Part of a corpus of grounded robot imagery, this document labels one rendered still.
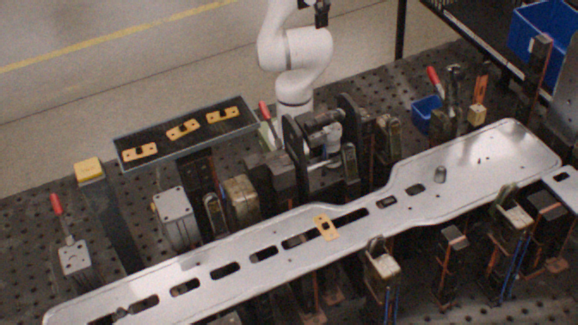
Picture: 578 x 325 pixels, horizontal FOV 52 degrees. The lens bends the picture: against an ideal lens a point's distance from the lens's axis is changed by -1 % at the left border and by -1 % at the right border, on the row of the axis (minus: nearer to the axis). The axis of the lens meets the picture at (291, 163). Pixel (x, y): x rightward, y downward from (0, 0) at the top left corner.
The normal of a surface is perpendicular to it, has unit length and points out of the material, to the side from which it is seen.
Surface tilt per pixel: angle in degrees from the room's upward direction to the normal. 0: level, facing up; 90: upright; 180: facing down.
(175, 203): 0
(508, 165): 0
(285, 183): 90
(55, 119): 0
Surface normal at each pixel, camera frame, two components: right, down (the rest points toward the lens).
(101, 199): 0.42, 0.64
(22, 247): -0.07, -0.68
